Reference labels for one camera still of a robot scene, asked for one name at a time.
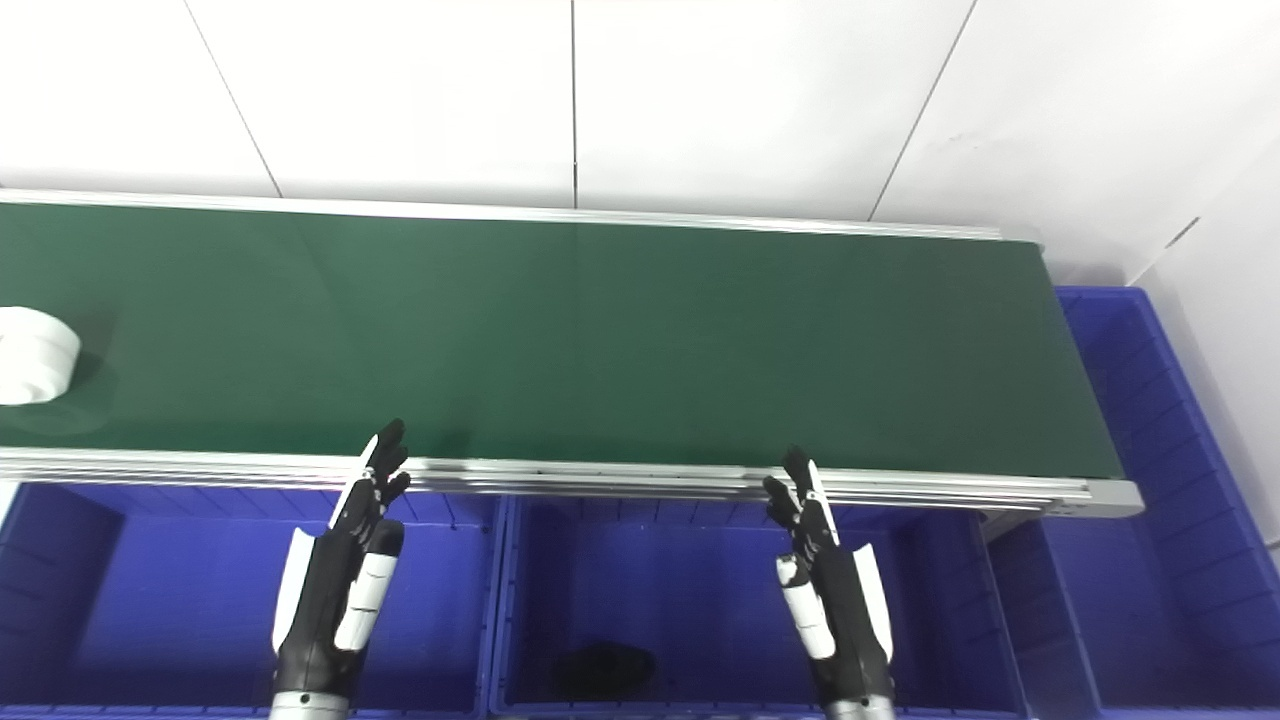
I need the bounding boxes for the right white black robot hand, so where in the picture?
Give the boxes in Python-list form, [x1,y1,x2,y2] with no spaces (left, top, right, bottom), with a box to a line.
[763,446,896,703]

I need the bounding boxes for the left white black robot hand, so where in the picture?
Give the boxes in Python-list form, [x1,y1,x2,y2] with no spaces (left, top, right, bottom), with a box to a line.
[270,418,413,699]

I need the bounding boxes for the white round plastic part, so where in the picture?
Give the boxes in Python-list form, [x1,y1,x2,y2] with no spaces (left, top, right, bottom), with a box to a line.
[0,306,82,407]

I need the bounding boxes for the blue plastic bin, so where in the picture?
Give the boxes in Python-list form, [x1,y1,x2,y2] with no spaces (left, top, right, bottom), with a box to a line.
[488,494,1031,720]
[984,286,1280,720]
[0,482,507,720]

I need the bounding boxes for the black part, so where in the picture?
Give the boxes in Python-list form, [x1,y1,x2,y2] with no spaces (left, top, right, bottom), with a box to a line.
[554,641,659,702]

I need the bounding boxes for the green conveyor belt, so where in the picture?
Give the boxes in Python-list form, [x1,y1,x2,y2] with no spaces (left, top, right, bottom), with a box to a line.
[0,188,1145,519]
[0,203,1125,479]

